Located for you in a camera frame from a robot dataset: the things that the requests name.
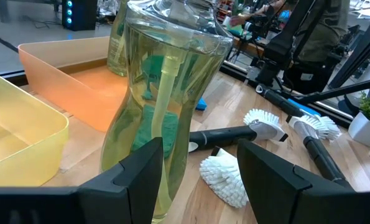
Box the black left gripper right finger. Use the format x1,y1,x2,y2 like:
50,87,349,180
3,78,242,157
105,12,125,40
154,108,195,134
236,138,370,224

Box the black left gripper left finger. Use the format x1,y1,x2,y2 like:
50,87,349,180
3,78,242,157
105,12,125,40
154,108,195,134
0,136,164,224

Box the black handled white dish brush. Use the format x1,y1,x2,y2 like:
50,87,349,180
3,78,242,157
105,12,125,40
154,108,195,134
285,114,355,190
199,146,250,208
255,83,343,141
188,108,289,153

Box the light blue wavy sponge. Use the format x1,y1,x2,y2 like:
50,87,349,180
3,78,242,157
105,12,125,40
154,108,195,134
195,97,208,112

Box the clear yellow dish soap bottle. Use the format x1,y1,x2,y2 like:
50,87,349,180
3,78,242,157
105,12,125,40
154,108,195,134
99,0,234,223
106,0,132,77

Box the person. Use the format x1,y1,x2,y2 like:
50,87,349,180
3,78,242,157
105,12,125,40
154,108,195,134
229,0,351,94

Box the black metal stand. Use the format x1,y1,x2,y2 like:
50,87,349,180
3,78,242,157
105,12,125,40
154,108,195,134
327,18,370,91

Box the small potted green plant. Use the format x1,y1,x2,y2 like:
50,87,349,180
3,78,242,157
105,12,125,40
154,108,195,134
348,91,370,147

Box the orange translucent plastic bin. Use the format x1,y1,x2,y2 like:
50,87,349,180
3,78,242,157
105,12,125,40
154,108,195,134
17,36,132,133

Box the yellow translucent plastic bin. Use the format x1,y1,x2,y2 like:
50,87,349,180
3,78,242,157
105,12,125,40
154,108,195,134
0,67,70,187

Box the black computer tower blue lights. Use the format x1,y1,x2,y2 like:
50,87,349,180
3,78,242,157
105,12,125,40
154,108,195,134
62,0,98,32

